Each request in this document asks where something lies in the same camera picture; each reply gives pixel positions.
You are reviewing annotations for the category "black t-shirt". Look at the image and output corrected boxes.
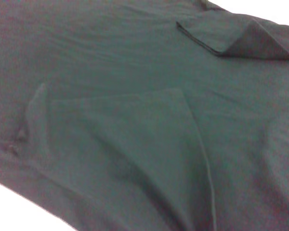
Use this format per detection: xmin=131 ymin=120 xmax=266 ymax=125
xmin=0 ymin=0 xmax=289 ymax=231

